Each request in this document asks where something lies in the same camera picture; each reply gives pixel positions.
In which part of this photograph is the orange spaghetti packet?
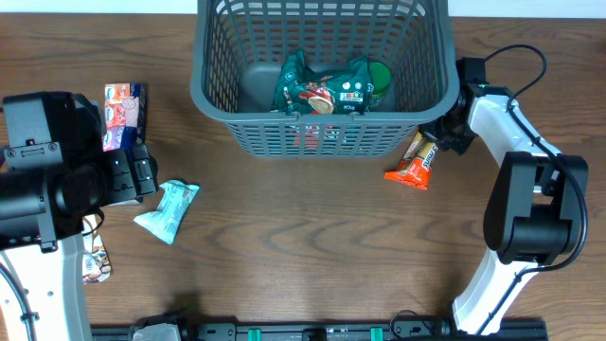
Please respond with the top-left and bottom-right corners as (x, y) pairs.
(383, 132), (437, 190)

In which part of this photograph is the green lid jar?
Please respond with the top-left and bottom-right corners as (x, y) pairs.
(369, 62), (392, 107)

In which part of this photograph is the green Nescafe coffee bag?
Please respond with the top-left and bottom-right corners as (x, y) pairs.
(271, 50), (374, 115)

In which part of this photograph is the light teal snack packet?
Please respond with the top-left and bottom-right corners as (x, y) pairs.
(134, 180), (200, 244)

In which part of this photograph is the Kleenex tissue multipack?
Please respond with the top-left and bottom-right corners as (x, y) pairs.
(102, 83), (147, 152)

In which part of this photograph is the beige granola snack pouch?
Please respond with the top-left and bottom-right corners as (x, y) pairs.
(82, 215), (112, 285)

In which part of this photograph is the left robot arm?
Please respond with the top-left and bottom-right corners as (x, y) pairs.
(1, 92), (159, 340)

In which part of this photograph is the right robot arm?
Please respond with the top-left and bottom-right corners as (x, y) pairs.
(420, 58), (588, 336)

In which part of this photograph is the grey plastic basket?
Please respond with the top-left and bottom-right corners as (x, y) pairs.
(190, 0), (459, 157)

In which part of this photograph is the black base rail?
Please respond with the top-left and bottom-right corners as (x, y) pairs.
(92, 318), (549, 341)

